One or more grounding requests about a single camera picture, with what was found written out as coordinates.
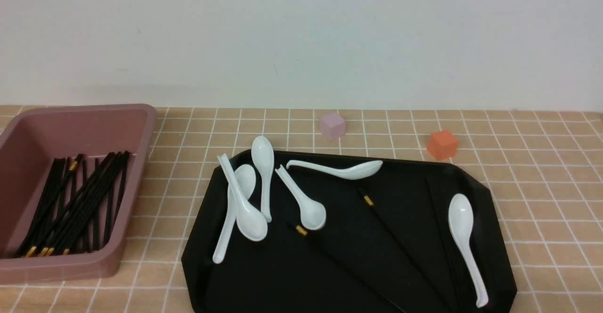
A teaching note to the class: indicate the black chopstick gold band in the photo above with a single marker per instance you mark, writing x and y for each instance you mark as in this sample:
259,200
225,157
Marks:
401,246
314,241

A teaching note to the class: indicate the black chopsticks bundle in bin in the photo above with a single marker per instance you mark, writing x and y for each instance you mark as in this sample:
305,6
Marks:
77,208

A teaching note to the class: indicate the lilac cube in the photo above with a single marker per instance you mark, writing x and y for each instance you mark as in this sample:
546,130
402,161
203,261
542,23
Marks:
332,126

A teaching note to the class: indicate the white spoon upright centre-left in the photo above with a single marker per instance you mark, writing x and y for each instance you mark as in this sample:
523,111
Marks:
263,159

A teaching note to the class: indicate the white spoon under crossing spoon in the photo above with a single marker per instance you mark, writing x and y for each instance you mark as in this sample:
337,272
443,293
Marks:
246,177

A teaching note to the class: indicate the white spoon lying sideways top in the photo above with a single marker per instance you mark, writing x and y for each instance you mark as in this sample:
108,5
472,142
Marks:
356,172

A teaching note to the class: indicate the white spoon centre of tray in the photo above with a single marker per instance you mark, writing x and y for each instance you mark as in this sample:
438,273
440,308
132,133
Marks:
312,213

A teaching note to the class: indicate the black octagonal tray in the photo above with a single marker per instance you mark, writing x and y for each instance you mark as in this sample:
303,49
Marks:
283,274

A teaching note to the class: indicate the white spoon crossing on top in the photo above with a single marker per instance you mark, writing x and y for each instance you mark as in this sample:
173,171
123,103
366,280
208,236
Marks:
249,220

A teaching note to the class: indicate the orange cube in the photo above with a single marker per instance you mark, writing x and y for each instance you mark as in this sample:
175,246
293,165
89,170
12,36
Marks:
443,145

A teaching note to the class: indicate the black chopstick by right spoon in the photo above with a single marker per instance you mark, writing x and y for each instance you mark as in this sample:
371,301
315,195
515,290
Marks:
450,265

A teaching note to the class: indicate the white spoon right side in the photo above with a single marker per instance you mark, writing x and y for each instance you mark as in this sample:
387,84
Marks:
460,222

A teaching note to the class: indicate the pink plastic bin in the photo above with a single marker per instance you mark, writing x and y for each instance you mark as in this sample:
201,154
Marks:
29,144

